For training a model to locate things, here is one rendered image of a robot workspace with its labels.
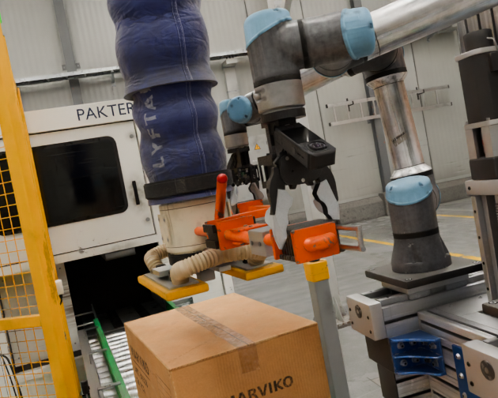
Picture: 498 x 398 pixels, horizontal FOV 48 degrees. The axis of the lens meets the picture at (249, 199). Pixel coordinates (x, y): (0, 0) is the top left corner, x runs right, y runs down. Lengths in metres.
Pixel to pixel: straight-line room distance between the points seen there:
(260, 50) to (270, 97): 0.07
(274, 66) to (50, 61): 9.63
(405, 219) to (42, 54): 9.38
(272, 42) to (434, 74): 11.45
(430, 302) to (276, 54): 0.84
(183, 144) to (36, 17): 9.38
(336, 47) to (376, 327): 0.77
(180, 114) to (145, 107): 0.09
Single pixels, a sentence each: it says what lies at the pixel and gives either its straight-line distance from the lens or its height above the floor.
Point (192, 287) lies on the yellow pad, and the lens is 1.27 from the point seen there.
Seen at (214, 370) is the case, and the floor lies 0.91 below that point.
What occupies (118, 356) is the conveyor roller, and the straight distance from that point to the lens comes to 3.11.
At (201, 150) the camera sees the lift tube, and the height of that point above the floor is 1.43.
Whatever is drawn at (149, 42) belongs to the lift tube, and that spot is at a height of 1.70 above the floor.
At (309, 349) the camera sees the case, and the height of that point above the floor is 0.89.
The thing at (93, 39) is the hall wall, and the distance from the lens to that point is 10.49.
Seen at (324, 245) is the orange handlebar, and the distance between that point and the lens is 0.82.
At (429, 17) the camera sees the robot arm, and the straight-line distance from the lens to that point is 1.02.
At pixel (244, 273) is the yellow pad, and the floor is 1.13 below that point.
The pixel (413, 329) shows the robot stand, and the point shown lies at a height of 0.91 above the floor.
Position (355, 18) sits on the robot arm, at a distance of 0.88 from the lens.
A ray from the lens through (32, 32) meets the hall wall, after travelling 10.57.
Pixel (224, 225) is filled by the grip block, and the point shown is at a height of 1.27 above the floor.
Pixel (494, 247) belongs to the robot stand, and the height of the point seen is 1.10.
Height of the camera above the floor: 1.37
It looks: 3 degrees down
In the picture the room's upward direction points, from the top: 11 degrees counter-clockwise
